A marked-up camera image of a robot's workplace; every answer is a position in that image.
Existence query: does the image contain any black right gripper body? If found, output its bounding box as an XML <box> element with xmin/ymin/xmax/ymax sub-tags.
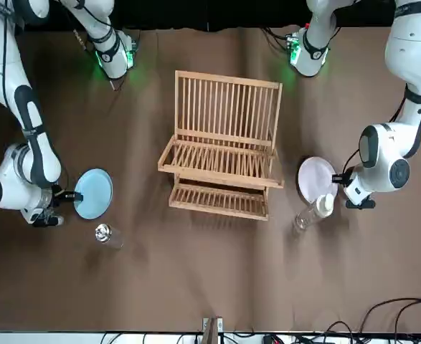
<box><xmin>51</xmin><ymin>184</ymin><xmax>70</xmax><ymax>209</ymax></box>

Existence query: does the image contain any blue round plate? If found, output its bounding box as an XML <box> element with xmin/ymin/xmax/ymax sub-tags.
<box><xmin>74</xmin><ymin>168</ymin><xmax>113</xmax><ymax>220</ymax></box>

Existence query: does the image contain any pale round plate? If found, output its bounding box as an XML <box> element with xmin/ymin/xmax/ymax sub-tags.
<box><xmin>298</xmin><ymin>156</ymin><xmax>339</xmax><ymax>204</ymax></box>

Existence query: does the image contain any wooden dish rack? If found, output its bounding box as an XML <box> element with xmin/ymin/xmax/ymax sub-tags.
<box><xmin>157</xmin><ymin>70</ymin><xmax>285</xmax><ymax>221</ymax></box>

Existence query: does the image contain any clear bottle white cap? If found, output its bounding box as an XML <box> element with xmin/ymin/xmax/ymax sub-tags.
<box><xmin>295</xmin><ymin>193</ymin><xmax>335</xmax><ymax>231</ymax></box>

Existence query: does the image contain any clear bottle silver cap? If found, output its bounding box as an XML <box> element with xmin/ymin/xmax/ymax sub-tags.
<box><xmin>94</xmin><ymin>222</ymin><xmax>124</xmax><ymax>250</ymax></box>

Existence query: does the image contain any long black cable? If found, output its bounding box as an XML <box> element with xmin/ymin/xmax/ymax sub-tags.
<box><xmin>359</xmin><ymin>297</ymin><xmax>421</xmax><ymax>340</ymax></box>

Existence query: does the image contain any black cable clear connector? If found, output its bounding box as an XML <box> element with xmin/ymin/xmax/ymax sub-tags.
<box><xmin>72</xmin><ymin>27</ymin><xmax>89</xmax><ymax>52</ymax></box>

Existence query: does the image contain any aluminium camera post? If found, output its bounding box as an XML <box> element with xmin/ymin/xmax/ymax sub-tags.
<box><xmin>202</xmin><ymin>315</ymin><xmax>224</xmax><ymax>344</ymax></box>

